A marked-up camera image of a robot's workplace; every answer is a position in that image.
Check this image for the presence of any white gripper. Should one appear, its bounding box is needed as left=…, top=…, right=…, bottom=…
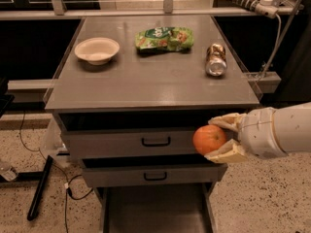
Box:
left=204, top=107, right=287, bottom=163

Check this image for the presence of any orange fruit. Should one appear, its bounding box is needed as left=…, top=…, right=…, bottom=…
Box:
left=192, top=125, right=227, bottom=155

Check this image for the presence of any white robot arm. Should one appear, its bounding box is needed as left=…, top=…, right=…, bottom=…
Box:
left=205, top=102, right=311, bottom=163

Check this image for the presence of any grey middle drawer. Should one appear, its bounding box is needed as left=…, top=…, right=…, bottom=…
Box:
left=83, top=154, right=227, bottom=187

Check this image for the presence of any grey drawer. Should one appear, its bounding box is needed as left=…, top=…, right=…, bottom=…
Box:
left=96, top=183, right=217, bottom=233
left=83, top=154, right=227, bottom=187
left=56, top=109, right=247, bottom=160

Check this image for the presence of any grey bottom drawer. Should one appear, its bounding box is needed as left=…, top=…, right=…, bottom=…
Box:
left=96, top=183, right=217, bottom=233

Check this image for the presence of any grey drawer cabinet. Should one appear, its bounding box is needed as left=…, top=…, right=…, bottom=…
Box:
left=43, top=14, right=260, bottom=233

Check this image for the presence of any grey top drawer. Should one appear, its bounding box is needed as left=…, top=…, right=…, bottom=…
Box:
left=56, top=109, right=247, bottom=160

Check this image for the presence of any silver gold soda can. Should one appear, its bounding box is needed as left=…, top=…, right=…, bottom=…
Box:
left=205, top=44, right=227, bottom=77

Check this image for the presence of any green chip bag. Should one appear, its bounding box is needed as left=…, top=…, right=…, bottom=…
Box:
left=135, top=27, right=194, bottom=52

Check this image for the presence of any white power strip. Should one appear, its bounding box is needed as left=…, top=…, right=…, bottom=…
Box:
left=229, top=0, right=278, bottom=18

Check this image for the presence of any white paper bowl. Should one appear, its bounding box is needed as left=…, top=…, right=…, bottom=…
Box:
left=74, top=37, right=120, bottom=65

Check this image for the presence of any black metal floor stand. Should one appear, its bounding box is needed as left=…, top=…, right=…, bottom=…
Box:
left=0, top=156, right=53, bottom=221

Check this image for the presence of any white cable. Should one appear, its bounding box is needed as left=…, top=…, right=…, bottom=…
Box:
left=258, top=13, right=282, bottom=80

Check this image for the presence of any black floor cable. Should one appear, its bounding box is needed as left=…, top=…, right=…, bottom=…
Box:
left=17, top=114, right=94, bottom=233

